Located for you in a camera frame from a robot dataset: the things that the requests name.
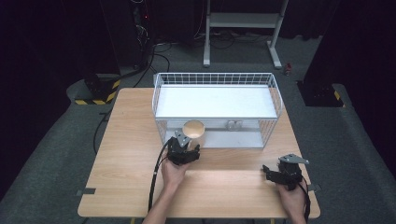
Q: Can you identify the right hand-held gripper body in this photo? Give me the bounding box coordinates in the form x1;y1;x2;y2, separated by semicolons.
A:
274;153;311;191

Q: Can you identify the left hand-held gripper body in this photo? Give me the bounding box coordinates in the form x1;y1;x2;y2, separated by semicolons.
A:
165;129;201;166

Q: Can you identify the white wire storage rack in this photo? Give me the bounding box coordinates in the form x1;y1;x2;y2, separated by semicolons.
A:
151;72;284;150

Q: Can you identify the person's left hand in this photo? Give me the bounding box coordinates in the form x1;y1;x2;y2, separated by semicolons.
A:
161;158;191;191

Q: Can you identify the person's right hand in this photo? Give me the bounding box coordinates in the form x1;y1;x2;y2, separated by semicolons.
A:
276;180;308;218

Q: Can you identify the black base with yellow stripes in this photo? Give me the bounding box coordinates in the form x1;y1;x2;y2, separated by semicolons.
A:
296;80;346;108
74;74;121;106

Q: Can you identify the white metal stand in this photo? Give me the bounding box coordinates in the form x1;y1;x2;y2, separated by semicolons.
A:
203;0;290;70

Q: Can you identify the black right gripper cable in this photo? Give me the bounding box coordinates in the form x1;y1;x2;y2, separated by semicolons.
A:
297;175;312;224

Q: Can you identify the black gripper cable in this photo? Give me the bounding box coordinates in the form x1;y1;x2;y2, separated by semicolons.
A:
147;138;174;216
297;175;312;224

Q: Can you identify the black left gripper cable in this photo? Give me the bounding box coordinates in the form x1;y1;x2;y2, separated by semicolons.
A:
147;138;174;216

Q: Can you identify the thin black floor cable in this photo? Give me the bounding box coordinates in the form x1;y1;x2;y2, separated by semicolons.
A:
92;109;113;155

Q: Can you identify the black equipment column with wires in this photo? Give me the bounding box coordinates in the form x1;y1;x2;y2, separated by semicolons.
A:
129;0;157;70

